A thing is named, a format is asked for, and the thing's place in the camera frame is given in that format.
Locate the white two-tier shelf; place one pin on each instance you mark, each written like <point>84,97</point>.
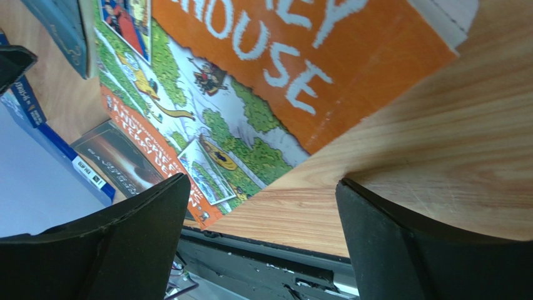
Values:
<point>450,19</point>

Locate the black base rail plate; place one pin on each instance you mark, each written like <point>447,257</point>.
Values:
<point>256,269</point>

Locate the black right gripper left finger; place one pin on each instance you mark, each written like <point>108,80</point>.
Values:
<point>124,251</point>

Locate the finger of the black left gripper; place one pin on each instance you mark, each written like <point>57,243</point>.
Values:
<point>16,60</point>

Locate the dark three days book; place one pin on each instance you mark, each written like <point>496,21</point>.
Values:
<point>129,154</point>

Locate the orange treehouse book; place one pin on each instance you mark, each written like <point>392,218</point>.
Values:
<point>245,91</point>

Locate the dark nineteen eighty-four book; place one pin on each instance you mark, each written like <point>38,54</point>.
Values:
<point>71,26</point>

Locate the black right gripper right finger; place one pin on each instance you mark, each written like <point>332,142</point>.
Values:
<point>397,253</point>

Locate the blue clip file folder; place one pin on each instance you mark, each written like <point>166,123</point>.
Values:
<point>48,139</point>

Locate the blue 91-storey treehouse book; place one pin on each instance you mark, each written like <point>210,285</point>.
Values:
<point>21,98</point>

